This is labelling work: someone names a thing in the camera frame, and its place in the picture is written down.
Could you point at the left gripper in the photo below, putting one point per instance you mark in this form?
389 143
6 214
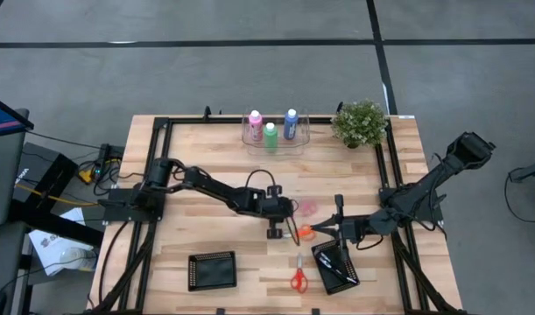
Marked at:
267 205

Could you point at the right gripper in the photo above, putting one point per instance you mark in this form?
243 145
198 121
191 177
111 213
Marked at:
359 227

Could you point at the orange scissors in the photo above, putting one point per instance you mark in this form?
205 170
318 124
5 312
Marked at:
307 233

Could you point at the pink scissors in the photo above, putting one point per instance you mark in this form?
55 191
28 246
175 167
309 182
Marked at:
307 207

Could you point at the red scissors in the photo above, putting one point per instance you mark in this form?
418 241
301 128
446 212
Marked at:
299 280

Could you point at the green paint bottle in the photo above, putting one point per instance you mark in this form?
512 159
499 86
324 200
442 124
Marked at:
270 137

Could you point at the blue paint bottle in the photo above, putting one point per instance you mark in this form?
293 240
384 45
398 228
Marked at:
291 124

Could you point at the pink paint bottle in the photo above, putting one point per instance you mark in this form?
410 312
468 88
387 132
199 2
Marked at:
255 127

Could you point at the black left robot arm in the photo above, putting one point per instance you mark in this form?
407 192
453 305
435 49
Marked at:
206 184

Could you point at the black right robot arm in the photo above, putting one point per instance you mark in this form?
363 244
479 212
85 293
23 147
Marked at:
424 188

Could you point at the black slotted plastic basket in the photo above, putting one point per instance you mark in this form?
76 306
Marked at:
212 271
332 284

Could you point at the clear plastic bin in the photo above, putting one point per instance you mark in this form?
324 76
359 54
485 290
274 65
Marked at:
303 137

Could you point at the potted white-flowered plant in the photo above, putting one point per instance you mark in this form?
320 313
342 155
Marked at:
359 122

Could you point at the black power strip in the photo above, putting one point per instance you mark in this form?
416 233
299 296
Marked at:
109 153

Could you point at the yellow plug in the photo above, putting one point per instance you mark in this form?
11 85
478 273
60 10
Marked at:
86 176

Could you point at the black stand leg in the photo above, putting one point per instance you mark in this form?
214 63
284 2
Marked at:
52 223

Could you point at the white paper sheets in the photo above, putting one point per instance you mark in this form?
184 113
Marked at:
52 245

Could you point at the black computer case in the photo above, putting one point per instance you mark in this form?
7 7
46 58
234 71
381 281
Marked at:
44 170

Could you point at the grey cabinet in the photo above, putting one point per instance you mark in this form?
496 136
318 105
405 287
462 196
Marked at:
2 184

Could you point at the blue screen monitor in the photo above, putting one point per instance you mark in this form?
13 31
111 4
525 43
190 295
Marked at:
0 118

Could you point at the black frame clamp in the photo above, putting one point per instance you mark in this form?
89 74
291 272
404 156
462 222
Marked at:
207 113

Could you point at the black aluminium table frame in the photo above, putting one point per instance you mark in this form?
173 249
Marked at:
192 120

